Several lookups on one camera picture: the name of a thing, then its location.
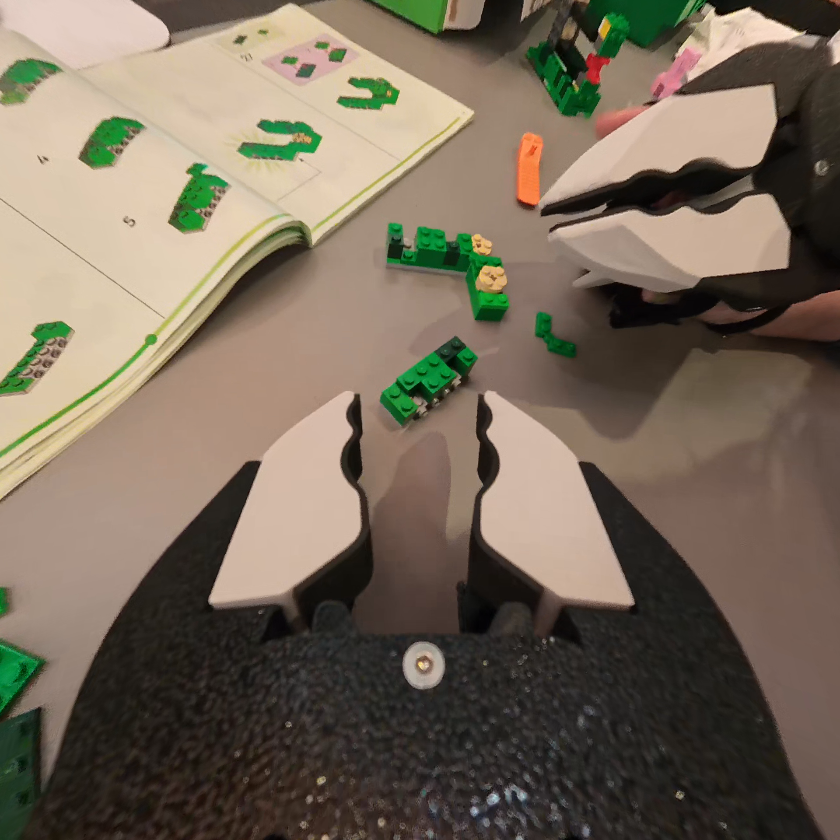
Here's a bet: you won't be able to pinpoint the pile of green bricks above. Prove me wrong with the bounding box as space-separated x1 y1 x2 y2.
0 586 47 840

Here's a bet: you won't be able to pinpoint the white plastic bag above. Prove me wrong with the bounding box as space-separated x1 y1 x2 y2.
682 5 811 63

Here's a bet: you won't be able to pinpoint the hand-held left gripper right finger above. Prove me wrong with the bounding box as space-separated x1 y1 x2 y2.
466 391 637 636

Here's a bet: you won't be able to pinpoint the pink brick pig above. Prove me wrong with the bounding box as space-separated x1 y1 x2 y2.
651 47 702 99

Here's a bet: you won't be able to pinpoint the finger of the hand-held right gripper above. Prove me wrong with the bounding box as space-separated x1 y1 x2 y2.
538 83 781 217
546 192 793 294

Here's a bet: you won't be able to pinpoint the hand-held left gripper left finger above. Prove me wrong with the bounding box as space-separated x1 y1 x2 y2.
207 391 374 632

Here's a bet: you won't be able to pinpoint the brick instruction booklet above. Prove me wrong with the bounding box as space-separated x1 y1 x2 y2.
0 3 475 501

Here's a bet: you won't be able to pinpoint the green brick assembly grey underside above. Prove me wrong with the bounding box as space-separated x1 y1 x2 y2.
379 336 480 429

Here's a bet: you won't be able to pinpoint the person's right hand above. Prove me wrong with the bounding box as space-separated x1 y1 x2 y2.
696 290 840 342

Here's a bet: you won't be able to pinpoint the green brick assembly tan flowers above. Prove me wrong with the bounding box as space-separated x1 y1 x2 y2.
385 222 511 323

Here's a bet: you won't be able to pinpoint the orange brick separator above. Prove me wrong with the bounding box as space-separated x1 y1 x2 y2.
516 133 545 208

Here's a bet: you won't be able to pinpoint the green brick build with cactus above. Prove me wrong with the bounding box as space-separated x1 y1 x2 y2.
527 12 631 119

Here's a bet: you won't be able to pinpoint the small green brick piece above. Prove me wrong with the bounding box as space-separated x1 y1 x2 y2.
533 311 578 359

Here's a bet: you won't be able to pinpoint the green cardboard box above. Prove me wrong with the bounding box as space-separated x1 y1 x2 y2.
584 0 713 48
367 0 488 35

